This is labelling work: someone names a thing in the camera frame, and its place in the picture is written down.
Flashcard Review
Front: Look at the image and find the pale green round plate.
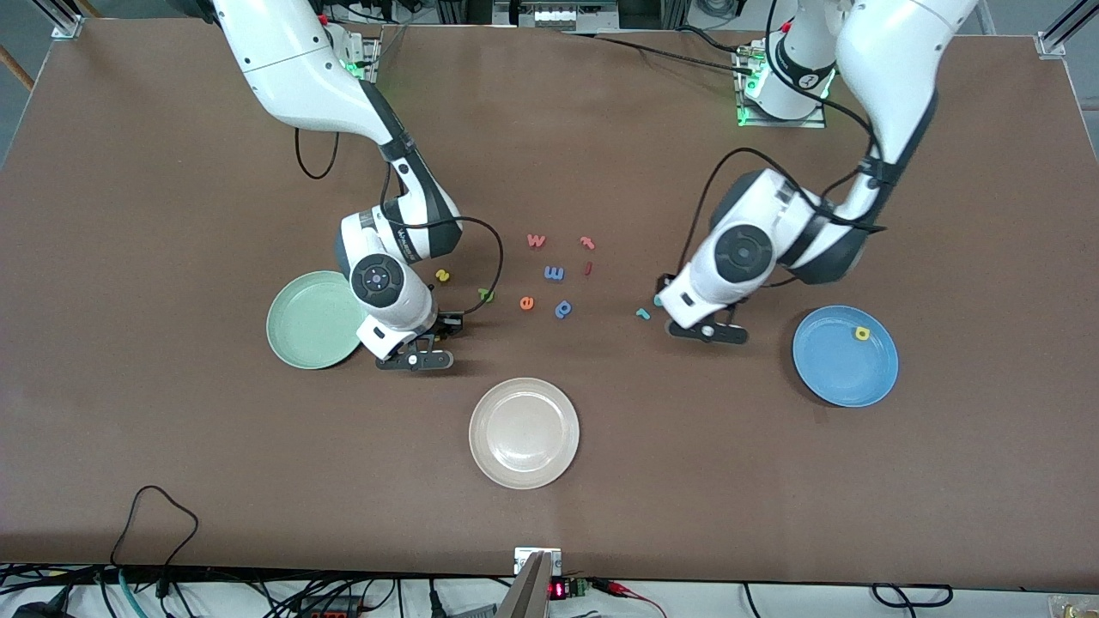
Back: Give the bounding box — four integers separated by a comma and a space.
266, 270, 370, 371

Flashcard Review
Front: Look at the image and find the beige round plate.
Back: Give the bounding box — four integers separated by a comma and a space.
469, 378, 580, 491

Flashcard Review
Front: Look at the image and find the blue round plate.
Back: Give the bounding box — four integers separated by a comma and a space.
792, 306, 900, 409

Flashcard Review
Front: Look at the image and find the grey metal pole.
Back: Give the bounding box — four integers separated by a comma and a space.
496, 551, 555, 618

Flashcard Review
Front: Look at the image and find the black power strip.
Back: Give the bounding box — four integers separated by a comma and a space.
296, 597, 361, 618

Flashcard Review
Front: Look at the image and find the grey electronics box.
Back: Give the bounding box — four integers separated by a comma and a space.
492, 0, 621, 32

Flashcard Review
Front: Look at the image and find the red clip lead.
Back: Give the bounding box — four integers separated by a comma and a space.
592, 579, 669, 618

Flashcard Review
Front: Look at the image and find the brown wooden stick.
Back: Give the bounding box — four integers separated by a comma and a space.
0, 43, 35, 93

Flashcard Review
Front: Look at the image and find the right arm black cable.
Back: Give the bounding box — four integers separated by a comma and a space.
294, 129, 506, 318

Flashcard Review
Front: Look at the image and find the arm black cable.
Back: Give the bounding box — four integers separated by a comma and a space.
678, 0, 887, 288
294, 129, 506, 318

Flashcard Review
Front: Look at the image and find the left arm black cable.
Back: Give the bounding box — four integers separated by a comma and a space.
678, 0, 887, 288

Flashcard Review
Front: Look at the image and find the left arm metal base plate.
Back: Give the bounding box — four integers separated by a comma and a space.
734, 43, 829, 130

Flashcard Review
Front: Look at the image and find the long black table cable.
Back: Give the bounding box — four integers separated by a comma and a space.
562, 28, 756, 76

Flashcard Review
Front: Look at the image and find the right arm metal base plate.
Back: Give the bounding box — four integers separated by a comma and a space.
326, 21, 383, 84

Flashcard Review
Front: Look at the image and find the looped thin black cable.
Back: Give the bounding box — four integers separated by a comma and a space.
110, 485, 200, 572

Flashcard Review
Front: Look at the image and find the flat looped black cable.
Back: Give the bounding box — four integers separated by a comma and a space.
871, 583, 954, 609

